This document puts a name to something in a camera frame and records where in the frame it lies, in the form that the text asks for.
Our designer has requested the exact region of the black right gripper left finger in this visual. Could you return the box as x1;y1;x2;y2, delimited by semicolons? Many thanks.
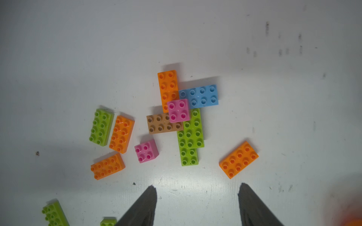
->
115;186;157;226

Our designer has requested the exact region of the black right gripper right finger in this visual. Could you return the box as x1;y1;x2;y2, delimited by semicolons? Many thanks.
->
238;183;283;226

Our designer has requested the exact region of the lime green lego plate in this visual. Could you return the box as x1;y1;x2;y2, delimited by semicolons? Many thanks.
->
89;108;114;147

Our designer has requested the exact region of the brown lego plate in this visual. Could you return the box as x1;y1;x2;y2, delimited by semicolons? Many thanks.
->
147;113;183;134

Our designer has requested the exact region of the small pink lego brick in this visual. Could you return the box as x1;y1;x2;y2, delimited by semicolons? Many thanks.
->
134;139;159;163

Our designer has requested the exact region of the pink lego brick front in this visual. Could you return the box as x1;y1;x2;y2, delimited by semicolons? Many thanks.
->
167;99;190;123

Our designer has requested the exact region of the green lego plate front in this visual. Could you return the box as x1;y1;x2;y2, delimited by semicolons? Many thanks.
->
180;148;199;166

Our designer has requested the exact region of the blue lego plate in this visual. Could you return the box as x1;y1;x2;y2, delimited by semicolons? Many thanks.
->
179;84;218;109

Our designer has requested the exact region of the orange lego plate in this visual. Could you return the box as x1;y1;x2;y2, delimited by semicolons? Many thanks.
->
90;153;125;180
157;70;179;113
109;115;134;154
219;141;259;179

